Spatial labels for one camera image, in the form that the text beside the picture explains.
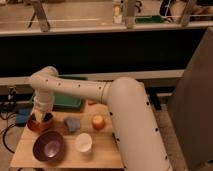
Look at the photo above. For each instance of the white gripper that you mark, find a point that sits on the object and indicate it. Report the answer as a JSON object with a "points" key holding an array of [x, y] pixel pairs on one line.
{"points": [[42, 106]]}

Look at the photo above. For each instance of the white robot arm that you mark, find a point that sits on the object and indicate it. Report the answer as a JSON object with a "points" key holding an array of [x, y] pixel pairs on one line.
{"points": [[136, 131]]}

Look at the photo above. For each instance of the red bowl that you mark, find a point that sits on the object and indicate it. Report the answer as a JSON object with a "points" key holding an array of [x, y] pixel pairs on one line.
{"points": [[39, 127]]}

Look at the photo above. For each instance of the purple bowl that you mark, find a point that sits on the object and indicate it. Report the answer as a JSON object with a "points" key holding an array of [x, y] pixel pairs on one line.
{"points": [[48, 147]]}

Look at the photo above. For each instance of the green plastic tray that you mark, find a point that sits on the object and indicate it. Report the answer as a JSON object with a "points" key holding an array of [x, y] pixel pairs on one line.
{"points": [[63, 101]]}

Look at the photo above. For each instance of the blue box on floor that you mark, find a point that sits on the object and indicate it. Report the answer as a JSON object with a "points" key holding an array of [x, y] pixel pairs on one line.
{"points": [[22, 116]]}

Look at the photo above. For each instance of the orange toy carrot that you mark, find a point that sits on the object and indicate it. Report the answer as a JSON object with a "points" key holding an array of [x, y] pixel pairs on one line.
{"points": [[91, 102]]}

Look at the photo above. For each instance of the white cup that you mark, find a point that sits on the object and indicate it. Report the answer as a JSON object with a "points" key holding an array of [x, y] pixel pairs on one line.
{"points": [[83, 143]]}

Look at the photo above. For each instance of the yellow orange toy fruit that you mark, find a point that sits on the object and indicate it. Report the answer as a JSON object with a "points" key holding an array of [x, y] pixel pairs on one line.
{"points": [[98, 122]]}

